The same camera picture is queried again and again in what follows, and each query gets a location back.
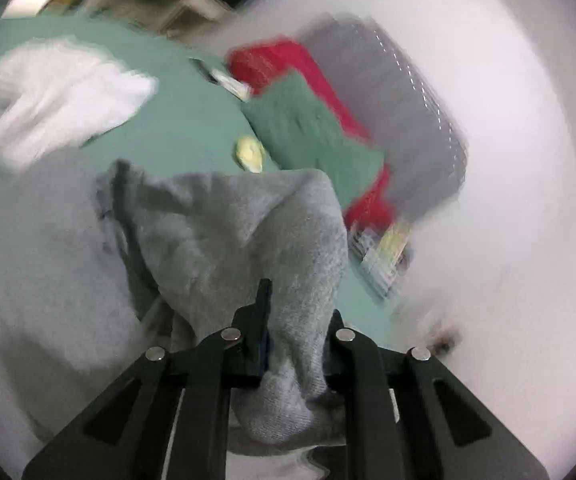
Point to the white cloth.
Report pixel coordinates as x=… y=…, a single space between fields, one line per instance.
x=48 y=100

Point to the stack of booklets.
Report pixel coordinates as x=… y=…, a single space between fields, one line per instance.
x=383 y=255

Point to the grey sweatshirt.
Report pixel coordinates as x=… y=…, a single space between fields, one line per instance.
x=208 y=240

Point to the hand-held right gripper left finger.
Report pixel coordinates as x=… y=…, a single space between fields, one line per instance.
x=258 y=340

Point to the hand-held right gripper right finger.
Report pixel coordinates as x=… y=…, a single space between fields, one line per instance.
x=340 y=355

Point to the teal bed sheet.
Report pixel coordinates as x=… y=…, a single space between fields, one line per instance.
x=183 y=115

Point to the red pillow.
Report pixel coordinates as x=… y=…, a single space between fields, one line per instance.
x=293 y=67

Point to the green pillow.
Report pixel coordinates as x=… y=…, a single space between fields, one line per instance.
x=313 y=135

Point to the small yellow toy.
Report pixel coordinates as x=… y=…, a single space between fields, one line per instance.
x=249 y=154

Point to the grey storage basket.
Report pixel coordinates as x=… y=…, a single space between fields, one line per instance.
x=393 y=105

